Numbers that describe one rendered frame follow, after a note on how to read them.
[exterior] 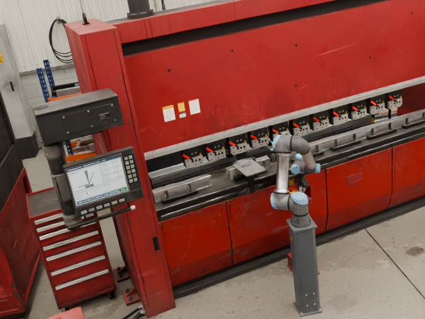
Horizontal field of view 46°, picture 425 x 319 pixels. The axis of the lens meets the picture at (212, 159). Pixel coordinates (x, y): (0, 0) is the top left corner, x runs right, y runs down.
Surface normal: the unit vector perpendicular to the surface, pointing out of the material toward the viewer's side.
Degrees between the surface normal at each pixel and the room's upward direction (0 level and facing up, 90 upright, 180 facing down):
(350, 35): 90
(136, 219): 90
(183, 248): 90
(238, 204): 90
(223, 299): 0
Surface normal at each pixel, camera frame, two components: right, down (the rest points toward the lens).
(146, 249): 0.37, 0.32
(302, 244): 0.15, 0.37
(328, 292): -0.14, -0.91
